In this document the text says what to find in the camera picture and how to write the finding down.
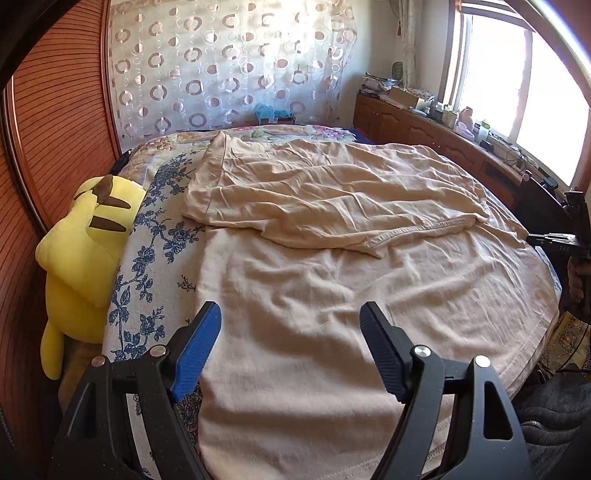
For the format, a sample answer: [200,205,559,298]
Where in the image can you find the person's right hand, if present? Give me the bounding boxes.
[567,257,591,304]

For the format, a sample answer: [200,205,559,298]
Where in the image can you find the wooden sideboard cabinet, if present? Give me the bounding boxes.
[353,94,573,234]

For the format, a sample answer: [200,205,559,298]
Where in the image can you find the dark grey sleeve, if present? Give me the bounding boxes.
[513,369,590,479]

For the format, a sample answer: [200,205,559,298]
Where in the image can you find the blue floral white bedsheet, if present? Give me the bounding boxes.
[102,149,219,480]

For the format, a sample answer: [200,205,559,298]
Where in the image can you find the yellow plush toy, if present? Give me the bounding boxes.
[35,175,145,380]

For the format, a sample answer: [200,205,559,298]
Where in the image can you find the cardboard box on cabinet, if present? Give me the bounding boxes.
[388,87,425,110]

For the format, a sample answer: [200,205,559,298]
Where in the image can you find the pink floral quilt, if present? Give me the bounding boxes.
[119,124,358,190]

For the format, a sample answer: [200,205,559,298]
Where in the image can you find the blue item behind bed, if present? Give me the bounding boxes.
[254,103,296,125]

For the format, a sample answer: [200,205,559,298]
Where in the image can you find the wooden headboard panel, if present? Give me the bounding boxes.
[1,1,120,470]

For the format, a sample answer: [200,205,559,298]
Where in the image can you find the sheer circle-pattern curtain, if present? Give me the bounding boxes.
[108,1,356,150]

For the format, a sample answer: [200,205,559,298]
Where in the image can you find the window with brown frame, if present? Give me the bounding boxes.
[445,1,590,190]

